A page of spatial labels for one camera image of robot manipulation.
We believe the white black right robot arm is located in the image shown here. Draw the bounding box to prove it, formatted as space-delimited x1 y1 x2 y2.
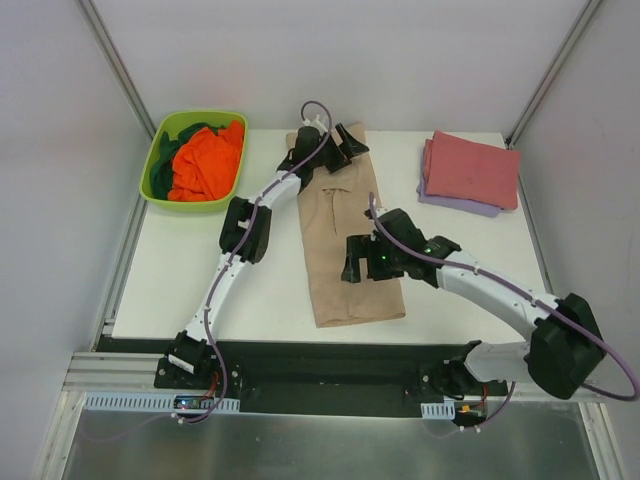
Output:
341 209 605 400

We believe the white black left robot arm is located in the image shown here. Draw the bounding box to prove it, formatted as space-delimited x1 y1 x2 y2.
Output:
154 122 369 389

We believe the folded red t shirt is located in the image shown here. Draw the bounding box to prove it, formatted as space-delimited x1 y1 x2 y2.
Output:
424 131 521 210

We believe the folded purple t shirt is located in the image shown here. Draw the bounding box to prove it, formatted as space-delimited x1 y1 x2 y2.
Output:
416 139 502 218

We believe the orange t shirt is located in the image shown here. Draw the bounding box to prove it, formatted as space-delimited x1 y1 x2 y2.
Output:
167 120 245 202

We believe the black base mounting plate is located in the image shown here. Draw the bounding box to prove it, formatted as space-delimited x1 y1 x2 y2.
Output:
97 334 507 418

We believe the green plastic basket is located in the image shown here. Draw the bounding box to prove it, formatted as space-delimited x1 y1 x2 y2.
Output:
139 110 248 213

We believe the dark green t shirt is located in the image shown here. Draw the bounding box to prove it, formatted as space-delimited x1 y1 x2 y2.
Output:
149 122 220 200

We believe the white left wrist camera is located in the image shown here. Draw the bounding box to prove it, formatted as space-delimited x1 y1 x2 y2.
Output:
303 114 331 135

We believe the right white cable duct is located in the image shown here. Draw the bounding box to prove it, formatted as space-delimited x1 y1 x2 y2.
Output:
420 401 456 421

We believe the white cable duct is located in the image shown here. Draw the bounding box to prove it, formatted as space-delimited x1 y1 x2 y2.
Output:
420 401 456 421
84 392 217 415

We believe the right aluminium corner post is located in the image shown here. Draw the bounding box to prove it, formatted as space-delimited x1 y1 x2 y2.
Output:
505 0 606 149

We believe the aluminium corner post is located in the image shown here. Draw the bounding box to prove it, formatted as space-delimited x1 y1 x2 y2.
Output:
505 0 606 149
75 0 156 139

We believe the aluminium front frame rail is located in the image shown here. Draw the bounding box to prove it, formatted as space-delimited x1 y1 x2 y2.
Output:
62 352 606 403

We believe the left aluminium corner post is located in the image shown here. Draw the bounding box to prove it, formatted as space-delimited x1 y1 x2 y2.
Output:
75 0 156 139

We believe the left white cable duct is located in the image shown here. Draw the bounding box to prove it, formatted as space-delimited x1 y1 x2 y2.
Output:
84 392 217 415

